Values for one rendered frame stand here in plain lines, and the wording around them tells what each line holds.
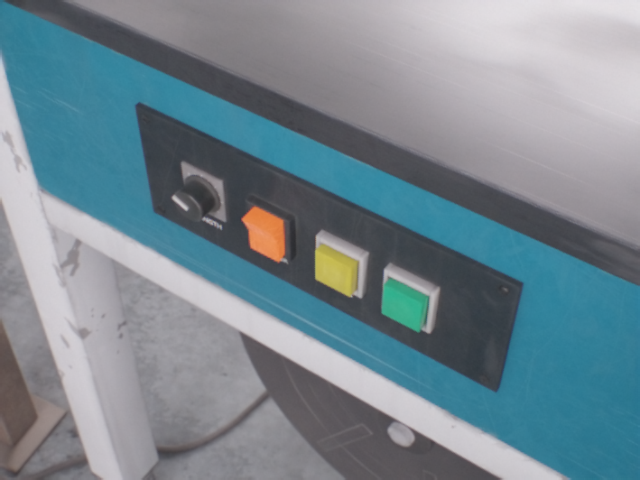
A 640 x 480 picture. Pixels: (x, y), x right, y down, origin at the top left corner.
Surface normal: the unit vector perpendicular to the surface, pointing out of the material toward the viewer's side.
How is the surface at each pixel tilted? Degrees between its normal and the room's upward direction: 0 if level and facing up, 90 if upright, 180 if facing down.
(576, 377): 90
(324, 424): 90
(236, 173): 90
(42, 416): 0
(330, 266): 90
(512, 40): 0
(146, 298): 0
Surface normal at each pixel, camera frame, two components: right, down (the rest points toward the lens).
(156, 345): 0.00, -0.70
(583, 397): -0.57, 0.59
